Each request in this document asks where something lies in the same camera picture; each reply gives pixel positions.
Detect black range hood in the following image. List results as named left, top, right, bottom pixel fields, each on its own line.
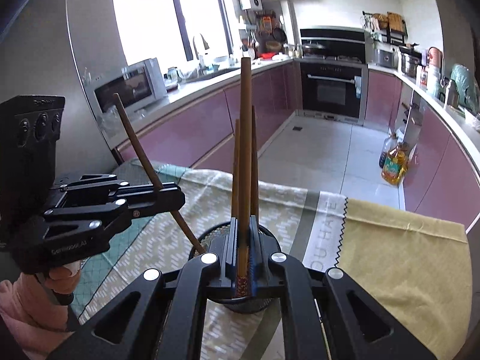
left=299, top=27, right=367, bottom=64

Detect built-in black oven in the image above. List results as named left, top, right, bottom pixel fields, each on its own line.
left=299, top=58, right=368, bottom=125

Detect steel pot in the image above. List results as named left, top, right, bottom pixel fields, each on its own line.
left=399, top=46, right=422, bottom=78

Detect left hand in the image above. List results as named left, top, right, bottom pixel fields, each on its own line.
left=45, top=262, right=81, bottom=295

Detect silver microwave oven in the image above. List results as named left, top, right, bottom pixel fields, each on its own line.
left=84, top=58, right=167, bottom=119

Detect pink sleeve forearm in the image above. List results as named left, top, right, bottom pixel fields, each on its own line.
left=1, top=273, right=71, bottom=359

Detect black mesh utensil holder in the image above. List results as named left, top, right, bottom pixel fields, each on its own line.
left=199, top=215, right=281, bottom=314

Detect dark wooden chopstick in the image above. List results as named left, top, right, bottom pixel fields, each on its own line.
left=250, top=106, right=260, bottom=221

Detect patterned tablecloth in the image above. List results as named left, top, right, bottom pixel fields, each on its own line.
left=72, top=161, right=473, bottom=359

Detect cooking oil bottle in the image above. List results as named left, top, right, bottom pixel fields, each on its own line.
left=382, top=143, right=408, bottom=185

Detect pink kitchen cabinets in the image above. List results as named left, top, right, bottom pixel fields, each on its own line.
left=132, top=60, right=479, bottom=230

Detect black camera box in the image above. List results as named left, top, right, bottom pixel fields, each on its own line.
left=1, top=94, right=65, bottom=218

